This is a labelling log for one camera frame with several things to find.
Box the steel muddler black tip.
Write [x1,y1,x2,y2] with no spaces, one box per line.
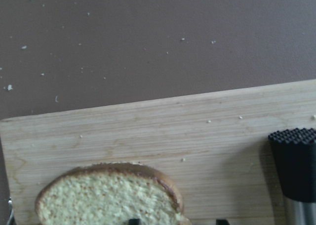
[268,128,316,225]

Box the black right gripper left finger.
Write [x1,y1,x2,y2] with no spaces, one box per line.
[128,218,140,225]

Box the bread slice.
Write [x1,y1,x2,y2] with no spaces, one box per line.
[35,163,190,225]

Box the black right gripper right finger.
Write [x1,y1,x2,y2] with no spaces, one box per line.
[216,219,230,225]

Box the bamboo cutting board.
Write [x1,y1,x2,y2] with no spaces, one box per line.
[0,80,316,225]

